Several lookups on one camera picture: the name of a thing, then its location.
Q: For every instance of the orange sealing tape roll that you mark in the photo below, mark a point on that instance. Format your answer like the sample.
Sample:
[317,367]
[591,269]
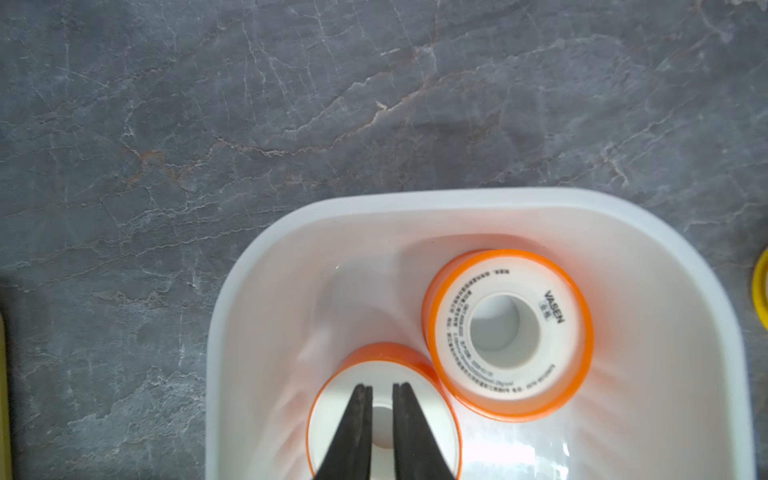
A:
[509,332]
[380,366]

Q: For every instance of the yellow plastic tray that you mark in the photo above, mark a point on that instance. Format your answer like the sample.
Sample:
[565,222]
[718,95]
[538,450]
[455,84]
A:
[6,469]

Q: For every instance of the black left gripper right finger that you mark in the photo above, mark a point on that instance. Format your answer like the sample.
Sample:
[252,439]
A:
[416,453]

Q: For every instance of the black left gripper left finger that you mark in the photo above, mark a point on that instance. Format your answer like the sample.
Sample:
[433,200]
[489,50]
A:
[349,453]

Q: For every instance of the yellow sealing tape roll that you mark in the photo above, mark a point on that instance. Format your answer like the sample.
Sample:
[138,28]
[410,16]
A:
[759,287]

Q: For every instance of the white plastic storage box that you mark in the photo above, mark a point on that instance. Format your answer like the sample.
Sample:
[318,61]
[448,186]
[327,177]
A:
[666,396]

